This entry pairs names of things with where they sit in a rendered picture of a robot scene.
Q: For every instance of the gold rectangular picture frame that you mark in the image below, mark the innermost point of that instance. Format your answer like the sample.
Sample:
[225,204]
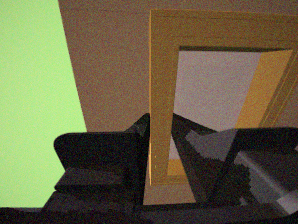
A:
[221,69]

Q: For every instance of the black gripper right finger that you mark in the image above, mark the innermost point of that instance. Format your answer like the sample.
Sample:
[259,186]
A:
[207,154]

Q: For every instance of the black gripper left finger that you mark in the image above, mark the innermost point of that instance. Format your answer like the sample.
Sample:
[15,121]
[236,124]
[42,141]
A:
[123,148]

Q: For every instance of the brown flat board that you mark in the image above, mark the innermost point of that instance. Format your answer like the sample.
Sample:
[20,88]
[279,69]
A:
[108,45]

